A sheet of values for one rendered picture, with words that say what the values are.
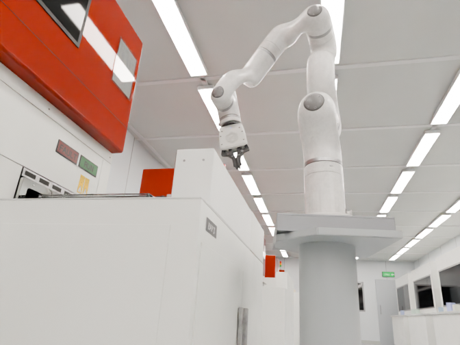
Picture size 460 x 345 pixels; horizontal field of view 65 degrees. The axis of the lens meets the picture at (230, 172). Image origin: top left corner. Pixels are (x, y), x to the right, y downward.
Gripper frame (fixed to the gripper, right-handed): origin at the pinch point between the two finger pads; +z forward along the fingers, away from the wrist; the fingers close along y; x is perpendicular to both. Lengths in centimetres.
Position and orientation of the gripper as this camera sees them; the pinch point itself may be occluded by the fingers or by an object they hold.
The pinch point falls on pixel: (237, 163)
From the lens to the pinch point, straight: 133.1
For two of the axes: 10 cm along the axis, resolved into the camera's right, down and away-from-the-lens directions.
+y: 9.7, -2.2, -1.4
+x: 2.1, 3.7, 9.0
